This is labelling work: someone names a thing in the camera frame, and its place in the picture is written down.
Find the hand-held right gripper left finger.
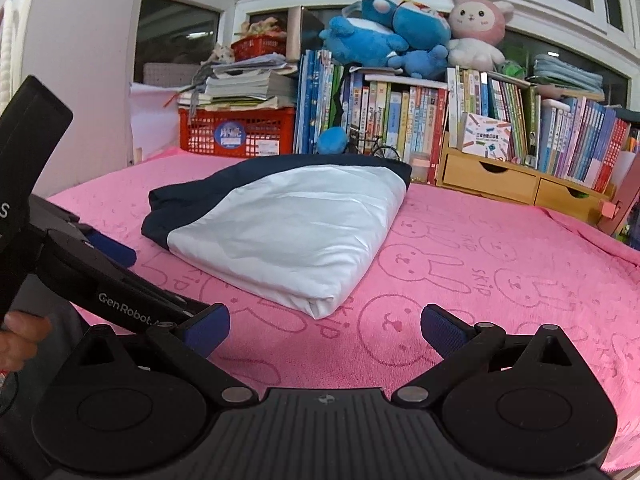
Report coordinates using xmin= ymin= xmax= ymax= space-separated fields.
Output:
xmin=65 ymin=302 xmax=258 ymax=408

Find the pink board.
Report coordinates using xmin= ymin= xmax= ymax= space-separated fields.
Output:
xmin=597 ymin=152 xmax=640 ymax=236

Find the person's left hand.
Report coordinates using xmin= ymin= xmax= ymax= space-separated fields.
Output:
xmin=0 ymin=310 xmax=53 ymax=373

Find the row of pastel books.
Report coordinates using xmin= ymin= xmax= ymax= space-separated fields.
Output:
xmin=537 ymin=96 xmax=633 ymax=193

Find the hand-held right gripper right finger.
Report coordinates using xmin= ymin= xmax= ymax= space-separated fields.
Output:
xmin=392 ymin=302 xmax=576 ymax=408

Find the tan board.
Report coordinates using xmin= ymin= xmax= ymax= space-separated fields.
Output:
xmin=286 ymin=6 xmax=303 ymax=61

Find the person's grey garment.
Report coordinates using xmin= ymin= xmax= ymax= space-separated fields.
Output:
xmin=0 ymin=280 xmax=96 ymax=411

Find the miniature bicycle model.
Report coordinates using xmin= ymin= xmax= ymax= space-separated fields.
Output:
xmin=346 ymin=126 xmax=402 ymax=162

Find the row of green-spined books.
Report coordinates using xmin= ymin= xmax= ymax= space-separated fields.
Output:
xmin=445 ymin=66 xmax=542 ymax=168

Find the small red basket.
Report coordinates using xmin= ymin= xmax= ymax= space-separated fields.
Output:
xmin=231 ymin=36 xmax=287 ymax=62

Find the white and navy jacket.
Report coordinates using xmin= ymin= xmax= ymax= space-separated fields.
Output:
xmin=141 ymin=154 xmax=413 ymax=320

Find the stack of magazines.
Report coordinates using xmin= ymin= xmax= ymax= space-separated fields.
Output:
xmin=177 ymin=55 xmax=300 ymax=111

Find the stack of light blue folders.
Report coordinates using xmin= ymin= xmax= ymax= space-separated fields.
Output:
xmin=531 ymin=52 xmax=606 ymax=95

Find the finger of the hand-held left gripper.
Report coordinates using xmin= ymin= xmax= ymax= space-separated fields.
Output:
xmin=77 ymin=222 xmax=137 ymax=268
xmin=42 ymin=230 xmax=211 ymax=336

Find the wooden drawer organizer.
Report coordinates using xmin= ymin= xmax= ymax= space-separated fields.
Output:
xmin=435 ymin=147 xmax=617 ymax=211

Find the pink rabbit plush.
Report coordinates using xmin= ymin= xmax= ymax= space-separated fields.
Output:
xmin=445 ymin=0 xmax=516 ymax=71

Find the green plush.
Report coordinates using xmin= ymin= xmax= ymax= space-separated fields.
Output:
xmin=495 ymin=59 xmax=526 ymax=81

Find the small blue plush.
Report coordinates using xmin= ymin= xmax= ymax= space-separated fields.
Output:
xmin=387 ymin=45 xmax=450 ymax=80

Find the large red plastic crate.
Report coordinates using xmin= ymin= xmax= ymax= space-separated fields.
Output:
xmin=178 ymin=106 xmax=297 ymax=158

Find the white box with colourful print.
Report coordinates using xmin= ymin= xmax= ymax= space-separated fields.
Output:
xmin=457 ymin=112 xmax=514 ymax=160

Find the round blue plush ball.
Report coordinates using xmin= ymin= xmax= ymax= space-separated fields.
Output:
xmin=316 ymin=126 xmax=349 ymax=156

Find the row of tall blue books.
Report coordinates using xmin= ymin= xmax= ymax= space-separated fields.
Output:
xmin=292 ymin=49 xmax=346 ymax=156

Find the blue cat plush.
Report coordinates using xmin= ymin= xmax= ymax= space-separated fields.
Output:
xmin=392 ymin=0 xmax=452 ymax=51

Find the white perforated board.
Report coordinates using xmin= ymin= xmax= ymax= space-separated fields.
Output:
xmin=142 ymin=62 xmax=203 ymax=87

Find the pink rabbit-print blanket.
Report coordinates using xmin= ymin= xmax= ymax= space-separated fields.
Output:
xmin=45 ymin=147 xmax=640 ymax=473

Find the blue whale plush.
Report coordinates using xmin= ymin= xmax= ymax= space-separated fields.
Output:
xmin=319 ymin=15 xmax=411 ymax=68

